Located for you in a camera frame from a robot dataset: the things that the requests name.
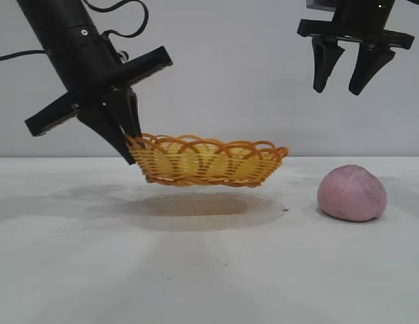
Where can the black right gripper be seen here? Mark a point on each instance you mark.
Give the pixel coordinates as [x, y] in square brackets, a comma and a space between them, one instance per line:
[361, 20]

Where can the yellow woven plastic basket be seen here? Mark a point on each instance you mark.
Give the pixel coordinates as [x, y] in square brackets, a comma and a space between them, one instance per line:
[209, 167]

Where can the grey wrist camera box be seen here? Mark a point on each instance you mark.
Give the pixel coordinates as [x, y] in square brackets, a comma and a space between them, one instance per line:
[320, 4]

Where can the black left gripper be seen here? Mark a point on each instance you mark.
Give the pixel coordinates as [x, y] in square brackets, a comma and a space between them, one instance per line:
[88, 67]

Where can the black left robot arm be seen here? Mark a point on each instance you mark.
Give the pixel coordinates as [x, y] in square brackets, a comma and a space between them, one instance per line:
[57, 20]

